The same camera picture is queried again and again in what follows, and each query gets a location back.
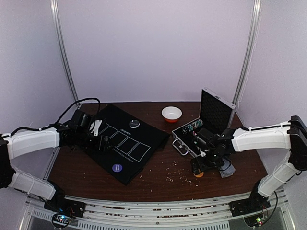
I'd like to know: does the orange big blind button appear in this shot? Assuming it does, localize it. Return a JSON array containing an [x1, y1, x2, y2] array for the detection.
[[194, 172, 204, 178]]

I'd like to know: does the grey playing card deck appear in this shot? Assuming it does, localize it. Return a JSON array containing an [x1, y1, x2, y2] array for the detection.
[[218, 158, 235, 178]]

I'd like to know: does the purple small blind button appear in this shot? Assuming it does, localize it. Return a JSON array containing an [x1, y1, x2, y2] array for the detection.
[[112, 163, 123, 173]]

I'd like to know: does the clear grey dealer button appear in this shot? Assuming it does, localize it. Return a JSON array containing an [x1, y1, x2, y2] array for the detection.
[[129, 119, 140, 128]]

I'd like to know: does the poker chip row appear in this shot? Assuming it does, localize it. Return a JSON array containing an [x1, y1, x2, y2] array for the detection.
[[182, 119, 203, 134]]

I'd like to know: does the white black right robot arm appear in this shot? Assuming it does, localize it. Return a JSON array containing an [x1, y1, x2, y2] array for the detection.
[[193, 115, 307, 212]]

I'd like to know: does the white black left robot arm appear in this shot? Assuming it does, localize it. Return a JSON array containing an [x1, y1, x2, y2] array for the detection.
[[0, 119, 111, 213]]

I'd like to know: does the black poker table mat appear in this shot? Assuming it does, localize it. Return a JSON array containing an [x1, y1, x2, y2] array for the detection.
[[86, 104, 170, 185]]

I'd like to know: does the aluminium poker chip case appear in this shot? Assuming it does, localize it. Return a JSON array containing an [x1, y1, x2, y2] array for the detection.
[[172, 88, 236, 157]]

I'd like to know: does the white orange bowl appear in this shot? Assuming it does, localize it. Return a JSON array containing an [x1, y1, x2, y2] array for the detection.
[[161, 106, 182, 123]]

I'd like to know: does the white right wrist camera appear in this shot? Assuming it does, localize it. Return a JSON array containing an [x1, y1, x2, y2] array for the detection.
[[199, 149, 207, 157]]

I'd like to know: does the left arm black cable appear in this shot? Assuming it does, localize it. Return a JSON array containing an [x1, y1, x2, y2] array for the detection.
[[9, 97, 101, 135]]

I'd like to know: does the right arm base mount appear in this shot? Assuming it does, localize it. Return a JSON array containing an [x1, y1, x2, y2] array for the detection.
[[229, 198, 271, 217]]

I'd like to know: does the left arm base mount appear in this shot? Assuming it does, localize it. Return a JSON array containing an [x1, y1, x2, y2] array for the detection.
[[44, 199, 86, 218]]

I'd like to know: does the aluminium front rail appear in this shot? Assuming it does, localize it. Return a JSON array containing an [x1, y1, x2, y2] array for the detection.
[[64, 189, 296, 230]]

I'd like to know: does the left aluminium frame post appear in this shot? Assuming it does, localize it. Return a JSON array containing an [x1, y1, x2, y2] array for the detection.
[[50, 0, 79, 101]]

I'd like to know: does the aluminium frame post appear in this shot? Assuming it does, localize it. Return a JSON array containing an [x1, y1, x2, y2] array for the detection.
[[233, 0, 262, 107], [50, 0, 79, 101]]

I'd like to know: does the right aluminium frame post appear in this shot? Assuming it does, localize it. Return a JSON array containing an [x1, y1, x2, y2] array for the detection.
[[233, 0, 262, 107]]

